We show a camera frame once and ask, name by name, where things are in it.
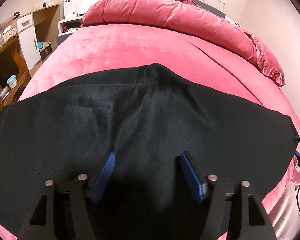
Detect white wooden cabinet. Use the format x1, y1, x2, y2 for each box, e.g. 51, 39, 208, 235
17, 4, 60, 70

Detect brown wooden desk shelf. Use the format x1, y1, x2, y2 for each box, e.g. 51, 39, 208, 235
0, 36, 31, 112

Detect red folded duvet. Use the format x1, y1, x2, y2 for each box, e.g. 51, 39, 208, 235
82, 0, 286, 87

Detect light blue cup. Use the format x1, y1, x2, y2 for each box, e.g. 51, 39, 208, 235
7, 75, 18, 89

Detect white floral nightstand board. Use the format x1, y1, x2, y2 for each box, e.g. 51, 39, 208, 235
64, 0, 99, 19

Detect pink bed with cover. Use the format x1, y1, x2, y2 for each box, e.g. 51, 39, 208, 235
0, 23, 300, 240

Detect black pants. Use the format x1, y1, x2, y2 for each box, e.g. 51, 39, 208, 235
0, 64, 298, 239

